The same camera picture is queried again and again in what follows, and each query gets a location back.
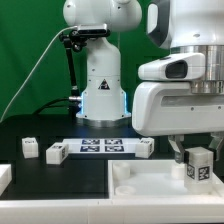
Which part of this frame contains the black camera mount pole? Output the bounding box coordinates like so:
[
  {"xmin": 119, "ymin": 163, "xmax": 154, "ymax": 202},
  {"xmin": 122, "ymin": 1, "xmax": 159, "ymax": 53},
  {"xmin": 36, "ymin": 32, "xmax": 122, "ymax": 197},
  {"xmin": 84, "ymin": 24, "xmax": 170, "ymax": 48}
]
[{"xmin": 59, "ymin": 33, "xmax": 81, "ymax": 117}]

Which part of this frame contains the black cable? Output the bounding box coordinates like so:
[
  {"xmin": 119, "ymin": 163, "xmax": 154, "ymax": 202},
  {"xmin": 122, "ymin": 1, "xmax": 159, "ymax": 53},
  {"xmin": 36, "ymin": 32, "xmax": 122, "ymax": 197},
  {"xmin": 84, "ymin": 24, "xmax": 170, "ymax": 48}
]
[{"xmin": 33, "ymin": 97, "xmax": 73, "ymax": 116}]

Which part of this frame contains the white obstacle wall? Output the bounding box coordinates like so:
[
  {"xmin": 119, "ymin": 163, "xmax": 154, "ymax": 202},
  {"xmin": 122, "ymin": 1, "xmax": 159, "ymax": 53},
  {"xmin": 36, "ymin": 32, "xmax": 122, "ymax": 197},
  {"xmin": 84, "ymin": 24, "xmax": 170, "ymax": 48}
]
[
  {"xmin": 0, "ymin": 196, "xmax": 224, "ymax": 224},
  {"xmin": 0, "ymin": 164, "xmax": 12, "ymax": 196}
]

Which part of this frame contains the grey mounted camera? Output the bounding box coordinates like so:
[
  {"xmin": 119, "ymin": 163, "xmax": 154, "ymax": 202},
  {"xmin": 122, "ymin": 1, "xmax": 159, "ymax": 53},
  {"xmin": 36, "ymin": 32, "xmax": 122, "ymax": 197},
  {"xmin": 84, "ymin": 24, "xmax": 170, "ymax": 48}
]
[{"xmin": 77, "ymin": 24, "xmax": 110, "ymax": 37}]

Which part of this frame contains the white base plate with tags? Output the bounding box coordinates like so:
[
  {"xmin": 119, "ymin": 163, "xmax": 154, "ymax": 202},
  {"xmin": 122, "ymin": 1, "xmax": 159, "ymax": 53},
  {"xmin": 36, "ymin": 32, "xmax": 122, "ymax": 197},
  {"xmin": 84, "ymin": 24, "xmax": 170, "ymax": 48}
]
[{"xmin": 63, "ymin": 138, "xmax": 140, "ymax": 154}]

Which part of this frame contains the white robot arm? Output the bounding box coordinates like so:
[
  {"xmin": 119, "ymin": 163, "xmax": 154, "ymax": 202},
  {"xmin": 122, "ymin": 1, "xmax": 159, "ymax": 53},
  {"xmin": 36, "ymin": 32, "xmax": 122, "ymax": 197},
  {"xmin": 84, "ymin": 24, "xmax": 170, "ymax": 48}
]
[{"xmin": 63, "ymin": 0, "xmax": 224, "ymax": 162}]

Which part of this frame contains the white left obstacle wall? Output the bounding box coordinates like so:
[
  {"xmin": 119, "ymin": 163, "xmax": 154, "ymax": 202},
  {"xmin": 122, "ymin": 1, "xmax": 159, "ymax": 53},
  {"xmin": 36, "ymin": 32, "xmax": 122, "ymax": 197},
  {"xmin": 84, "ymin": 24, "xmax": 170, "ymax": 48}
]
[{"xmin": 0, "ymin": 164, "xmax": 12, "ymax": 196}]

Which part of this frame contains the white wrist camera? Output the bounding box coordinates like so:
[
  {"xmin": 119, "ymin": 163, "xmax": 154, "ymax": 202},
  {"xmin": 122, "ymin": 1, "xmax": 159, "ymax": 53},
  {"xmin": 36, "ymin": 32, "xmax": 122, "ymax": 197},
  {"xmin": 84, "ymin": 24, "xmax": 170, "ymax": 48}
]
[{"xmin": 138, "ymin": 53, "xmax": 205, "ymax": 81}]

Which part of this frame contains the white cable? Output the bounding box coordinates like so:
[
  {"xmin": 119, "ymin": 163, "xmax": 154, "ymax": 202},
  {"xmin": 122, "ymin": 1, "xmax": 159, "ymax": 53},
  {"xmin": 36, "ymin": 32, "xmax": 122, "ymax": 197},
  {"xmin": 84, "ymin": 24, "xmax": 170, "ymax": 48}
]
[{"xmin": 0, "ymin": 25, "xmax": 80, "ymax": 124}]

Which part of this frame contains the white front obstacle wall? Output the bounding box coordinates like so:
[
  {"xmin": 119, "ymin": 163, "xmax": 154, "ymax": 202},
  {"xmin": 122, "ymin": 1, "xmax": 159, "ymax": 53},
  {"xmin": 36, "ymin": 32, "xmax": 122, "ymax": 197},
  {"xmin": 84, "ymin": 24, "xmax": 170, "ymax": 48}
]
[{"xmin": 0, "ymin": 196, "xmax": 224, "ymax": 224}]

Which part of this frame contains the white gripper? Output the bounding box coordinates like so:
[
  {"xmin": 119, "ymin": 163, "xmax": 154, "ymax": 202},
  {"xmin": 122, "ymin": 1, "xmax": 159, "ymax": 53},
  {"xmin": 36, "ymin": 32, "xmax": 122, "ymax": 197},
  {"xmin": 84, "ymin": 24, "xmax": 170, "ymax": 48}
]
[{"xmin": 132, "ymin": 82, "xmax": 224, "ymax": 164}]

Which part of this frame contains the white square tabletop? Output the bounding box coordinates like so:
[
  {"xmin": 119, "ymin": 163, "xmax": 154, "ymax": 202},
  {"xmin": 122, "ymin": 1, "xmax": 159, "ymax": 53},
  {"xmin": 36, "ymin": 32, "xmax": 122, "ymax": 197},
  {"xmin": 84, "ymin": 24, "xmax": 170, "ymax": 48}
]
[{"xmin": 108, "ymin": 160, "xmax": 224, "ymax": 200}]

